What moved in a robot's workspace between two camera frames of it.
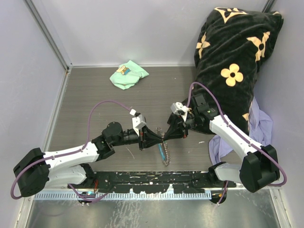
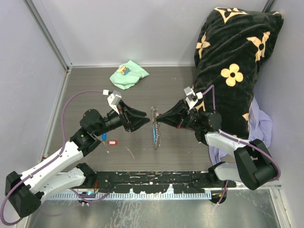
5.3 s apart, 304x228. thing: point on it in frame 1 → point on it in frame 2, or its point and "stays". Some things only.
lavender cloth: x=260 y=129 stays
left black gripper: x=147 y=137 → x=133 y=123
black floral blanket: x=229 y=48 stays
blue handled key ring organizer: x=163 y=148 → x=156 y=128
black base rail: x=126 y=182 stays
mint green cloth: x=128 y=75 stays
